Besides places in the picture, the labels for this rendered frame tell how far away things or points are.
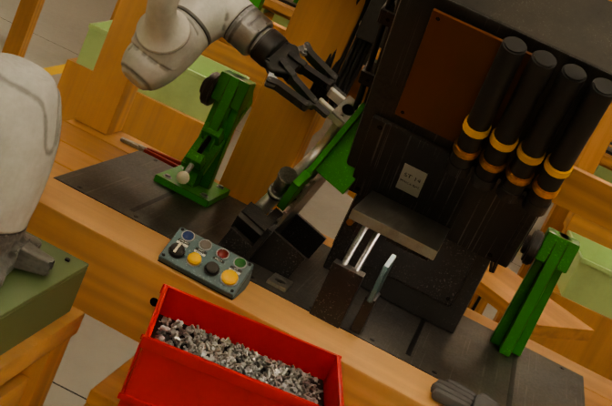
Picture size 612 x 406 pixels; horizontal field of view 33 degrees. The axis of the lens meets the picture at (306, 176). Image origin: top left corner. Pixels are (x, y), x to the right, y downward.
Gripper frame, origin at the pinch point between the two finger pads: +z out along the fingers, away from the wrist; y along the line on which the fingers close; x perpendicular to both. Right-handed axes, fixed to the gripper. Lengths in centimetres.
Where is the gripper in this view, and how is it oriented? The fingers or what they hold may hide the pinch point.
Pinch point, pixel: (337, 107)
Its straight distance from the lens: 203.8
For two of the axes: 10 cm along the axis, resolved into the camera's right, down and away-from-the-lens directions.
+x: -2.5, 4.1, 8.8
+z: 7.4, 6.6, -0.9
